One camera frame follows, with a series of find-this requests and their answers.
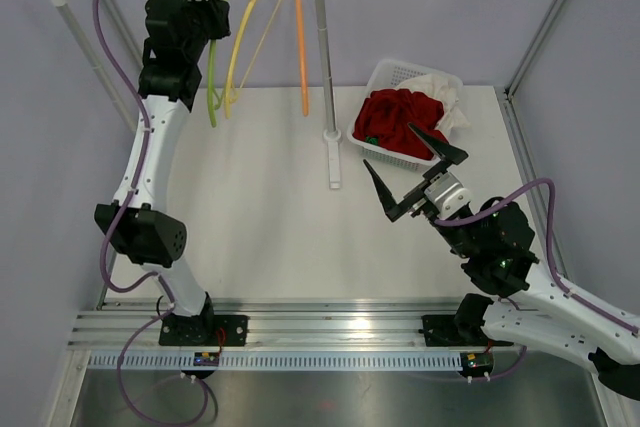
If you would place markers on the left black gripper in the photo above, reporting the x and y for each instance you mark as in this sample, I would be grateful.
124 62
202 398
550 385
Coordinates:
217 10

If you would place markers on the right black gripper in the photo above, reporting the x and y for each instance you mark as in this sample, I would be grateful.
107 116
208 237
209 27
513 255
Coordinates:
415 201

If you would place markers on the green t shirt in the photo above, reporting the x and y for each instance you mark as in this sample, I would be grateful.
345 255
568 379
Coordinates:
372 140

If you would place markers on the red t shirt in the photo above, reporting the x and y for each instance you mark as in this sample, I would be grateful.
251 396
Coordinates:
386 114

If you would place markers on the yellow hanger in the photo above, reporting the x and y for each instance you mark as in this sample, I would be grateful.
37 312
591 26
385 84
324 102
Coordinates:
258 47

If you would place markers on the orange hanger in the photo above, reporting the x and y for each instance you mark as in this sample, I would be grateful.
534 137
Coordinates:
301 43

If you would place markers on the white t shirt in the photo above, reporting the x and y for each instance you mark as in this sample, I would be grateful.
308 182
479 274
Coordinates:
448 92

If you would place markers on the green hanger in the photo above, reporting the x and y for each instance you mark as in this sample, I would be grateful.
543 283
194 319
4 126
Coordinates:
212 77

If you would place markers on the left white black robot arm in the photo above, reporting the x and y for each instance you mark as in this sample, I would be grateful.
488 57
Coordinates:
136 221

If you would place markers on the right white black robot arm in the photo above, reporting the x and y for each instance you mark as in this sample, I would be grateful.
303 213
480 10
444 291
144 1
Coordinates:
520 298

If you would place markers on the white plastic basket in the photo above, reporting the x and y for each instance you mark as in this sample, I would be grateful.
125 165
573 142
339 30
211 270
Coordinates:
387 75

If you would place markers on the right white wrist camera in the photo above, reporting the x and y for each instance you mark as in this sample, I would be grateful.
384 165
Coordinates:
448 195

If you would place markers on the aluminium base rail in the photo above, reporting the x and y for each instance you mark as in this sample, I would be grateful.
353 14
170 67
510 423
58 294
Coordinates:
263 336

